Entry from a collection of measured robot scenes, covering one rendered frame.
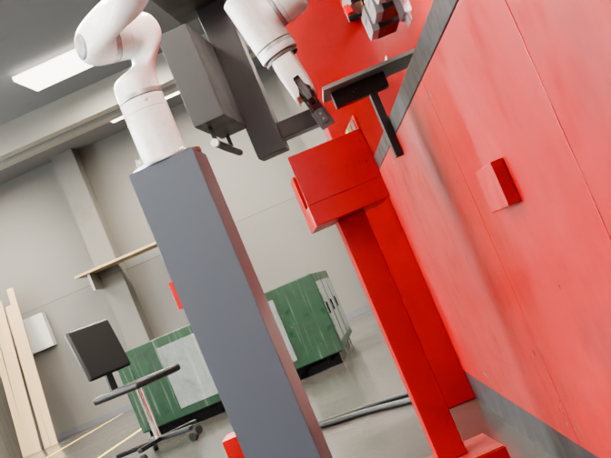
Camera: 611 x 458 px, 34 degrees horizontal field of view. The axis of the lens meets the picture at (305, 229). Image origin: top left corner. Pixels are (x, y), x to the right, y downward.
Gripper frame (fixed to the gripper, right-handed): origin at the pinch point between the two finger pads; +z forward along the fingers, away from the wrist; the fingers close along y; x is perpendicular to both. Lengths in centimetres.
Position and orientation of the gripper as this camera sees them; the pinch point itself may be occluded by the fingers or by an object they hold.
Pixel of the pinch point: (323, 118)
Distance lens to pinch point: 213.1
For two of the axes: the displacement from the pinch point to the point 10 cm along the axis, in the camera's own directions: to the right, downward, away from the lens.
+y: -0.7, 0.0, -10.0
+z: 5.6, 8.3, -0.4
